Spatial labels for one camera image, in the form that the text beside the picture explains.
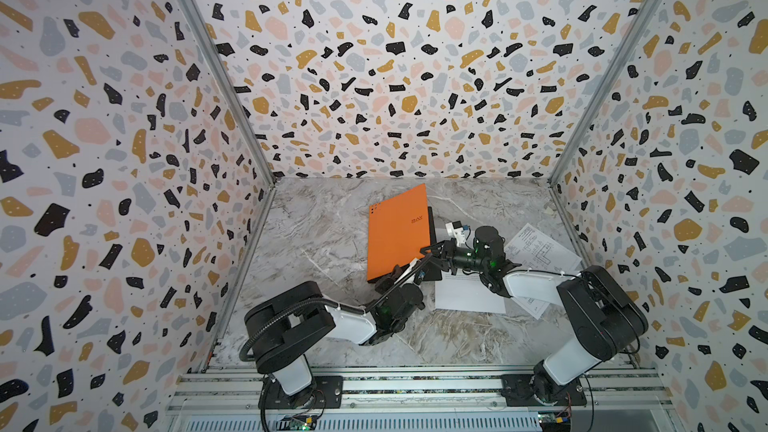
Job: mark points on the right corner aluminium profile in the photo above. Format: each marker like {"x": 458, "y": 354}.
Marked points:
{"x": 622, "y": 56}

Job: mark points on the left circuit board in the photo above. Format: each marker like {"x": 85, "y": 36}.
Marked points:
{"x": 297, "y": 423}

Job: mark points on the orange folder black inside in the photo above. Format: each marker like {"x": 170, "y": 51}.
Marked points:
{"x": 398, "y": 228}

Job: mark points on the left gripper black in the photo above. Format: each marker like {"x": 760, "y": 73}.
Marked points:
{"x": 386, "y": 282}

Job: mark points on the circuit board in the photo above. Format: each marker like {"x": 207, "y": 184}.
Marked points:
{"x": 553, "y": 422}
{"x": 297, "y": 423}

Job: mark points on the left corner aluminium profile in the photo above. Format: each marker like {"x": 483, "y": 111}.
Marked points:
{"x": 219, "y": 40}

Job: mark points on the white technical drawing sheet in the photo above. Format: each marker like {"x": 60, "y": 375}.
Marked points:
{"x": 542, "y": 264}

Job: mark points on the corner aluminium profile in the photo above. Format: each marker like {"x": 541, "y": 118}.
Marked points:
{"x": 219, "y": 40}
{"x": 622, "y": 56}

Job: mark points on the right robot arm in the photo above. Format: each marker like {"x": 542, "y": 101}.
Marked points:
{"x": 604, "y": 320}

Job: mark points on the right circuit board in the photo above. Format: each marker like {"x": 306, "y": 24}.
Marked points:
{"x": 553, "y": 422}

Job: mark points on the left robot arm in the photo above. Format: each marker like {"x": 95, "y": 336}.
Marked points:
{"x": 281, "y": 330}

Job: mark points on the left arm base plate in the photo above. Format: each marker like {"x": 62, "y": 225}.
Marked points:
{"x": 324, "y": 392}

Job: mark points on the aluminium mounting rail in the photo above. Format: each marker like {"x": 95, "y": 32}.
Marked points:
{"x": 442, "y": 389}

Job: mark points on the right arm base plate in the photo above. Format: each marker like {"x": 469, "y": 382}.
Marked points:
{"x": 532, "y": 390}

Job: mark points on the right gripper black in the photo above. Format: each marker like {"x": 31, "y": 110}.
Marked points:
{"x": 441, "y": 255}

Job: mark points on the white text paper sheet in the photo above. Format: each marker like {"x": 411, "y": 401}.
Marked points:
{"x": 466, "y": 293}

